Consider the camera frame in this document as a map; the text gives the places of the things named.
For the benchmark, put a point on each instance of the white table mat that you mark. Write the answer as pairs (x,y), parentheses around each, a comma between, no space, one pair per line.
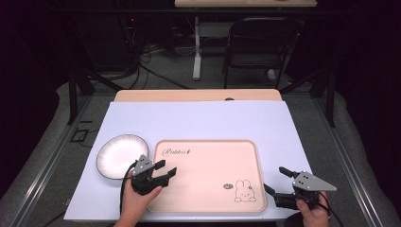
(201,121)

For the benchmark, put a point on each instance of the dark round stool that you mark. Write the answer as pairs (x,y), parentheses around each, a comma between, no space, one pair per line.
(293,220)

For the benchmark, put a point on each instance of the light wooden table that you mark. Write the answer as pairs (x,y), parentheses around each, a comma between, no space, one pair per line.
(195,94)

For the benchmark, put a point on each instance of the black folding chair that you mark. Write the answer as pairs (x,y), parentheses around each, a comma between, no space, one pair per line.
(261,60)

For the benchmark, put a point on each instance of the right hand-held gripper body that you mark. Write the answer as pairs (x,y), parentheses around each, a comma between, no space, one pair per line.
(307,184)

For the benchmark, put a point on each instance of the white table leg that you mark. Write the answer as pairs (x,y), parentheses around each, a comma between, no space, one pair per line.
(197,60)

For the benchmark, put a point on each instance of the pink tray with rabbit print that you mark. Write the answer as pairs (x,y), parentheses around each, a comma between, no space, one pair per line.
(208,170)

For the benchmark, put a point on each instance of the black metal stand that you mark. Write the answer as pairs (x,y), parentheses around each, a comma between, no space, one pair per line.
(73,94)
(329,94)

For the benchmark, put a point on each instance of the white plate with dark rim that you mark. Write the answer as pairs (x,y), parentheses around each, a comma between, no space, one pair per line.
(118,154)

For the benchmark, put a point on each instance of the person's right hand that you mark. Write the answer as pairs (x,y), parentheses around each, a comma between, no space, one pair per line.
(315,216)

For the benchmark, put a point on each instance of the person's left hand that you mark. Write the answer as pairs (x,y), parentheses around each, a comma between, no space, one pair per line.
(134,201)

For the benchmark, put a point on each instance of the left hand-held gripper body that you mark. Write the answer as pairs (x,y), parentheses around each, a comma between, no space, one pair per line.
(142,167)

